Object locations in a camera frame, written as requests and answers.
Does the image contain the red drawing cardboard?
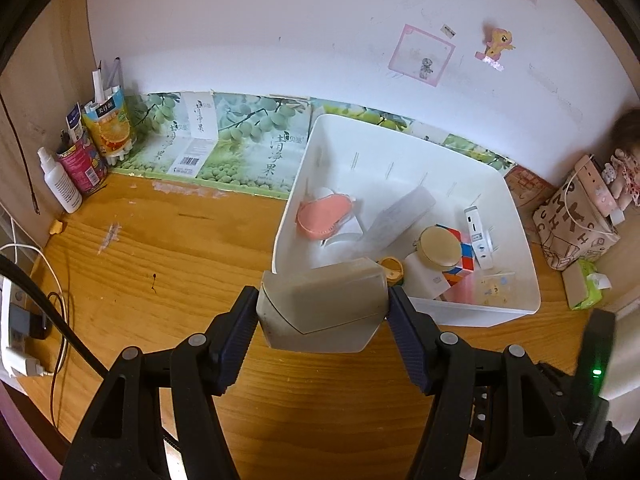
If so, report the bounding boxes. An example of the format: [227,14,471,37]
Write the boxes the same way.
[504,165,556,244]

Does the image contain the green tissue pack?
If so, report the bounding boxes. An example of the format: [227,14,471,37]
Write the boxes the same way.
[562,258,612,310]

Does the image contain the pink framed wall sticker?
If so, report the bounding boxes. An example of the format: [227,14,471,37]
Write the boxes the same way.
[388,25,456,87]

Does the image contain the black cable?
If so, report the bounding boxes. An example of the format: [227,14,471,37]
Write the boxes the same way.
[0,253,181,453]

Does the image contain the white spray bottle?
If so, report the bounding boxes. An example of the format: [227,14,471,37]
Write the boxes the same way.
[37,148,82,214]

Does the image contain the green fruit print cardboard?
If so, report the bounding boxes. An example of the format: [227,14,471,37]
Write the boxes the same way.
[111,91,515,198]

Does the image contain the round gold compact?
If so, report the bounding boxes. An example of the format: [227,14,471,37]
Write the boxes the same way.
[416,226,448,271]

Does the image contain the clear sticker-decorated plastic box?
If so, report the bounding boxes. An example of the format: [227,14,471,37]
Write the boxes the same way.
[474,272,518,308]

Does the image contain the white charger block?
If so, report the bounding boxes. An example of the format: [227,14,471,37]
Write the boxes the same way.
[402,252,450,300]

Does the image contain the white power strip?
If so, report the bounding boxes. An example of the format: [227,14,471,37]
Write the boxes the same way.
[1,278,52,377]

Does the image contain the orange juice carton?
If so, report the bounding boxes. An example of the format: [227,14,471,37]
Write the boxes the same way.
[81,86,137,166]

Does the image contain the pony wall sticker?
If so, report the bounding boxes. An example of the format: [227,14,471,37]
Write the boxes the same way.
[475,28,515,72]

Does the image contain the multicolour puzzle cube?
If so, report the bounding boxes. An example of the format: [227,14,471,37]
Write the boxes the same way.
[436,224,475,286]

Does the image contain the white children's digital camera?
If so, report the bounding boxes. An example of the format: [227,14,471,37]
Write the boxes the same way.
[464,206,496,271]

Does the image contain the pink can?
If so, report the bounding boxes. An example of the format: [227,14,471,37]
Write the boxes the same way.
[56,130,107,196]

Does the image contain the doll in floral dress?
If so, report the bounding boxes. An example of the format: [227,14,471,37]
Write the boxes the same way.
[602,108,640,211]

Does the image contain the beige card box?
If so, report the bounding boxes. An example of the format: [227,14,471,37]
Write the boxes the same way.
[256,258,388,353]

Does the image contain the white plastic storage bin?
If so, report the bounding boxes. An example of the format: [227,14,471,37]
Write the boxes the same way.
[271,114,540,327]

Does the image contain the pink pencil case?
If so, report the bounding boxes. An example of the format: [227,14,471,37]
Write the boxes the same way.
[574,154,625,226]

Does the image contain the beige letter-print tote bag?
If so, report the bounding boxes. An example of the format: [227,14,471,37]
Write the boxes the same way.
[533,171,620,271]

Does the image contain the pink pear-shaped case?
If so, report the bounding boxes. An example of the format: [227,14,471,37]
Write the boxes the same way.
[296,194,352,240]

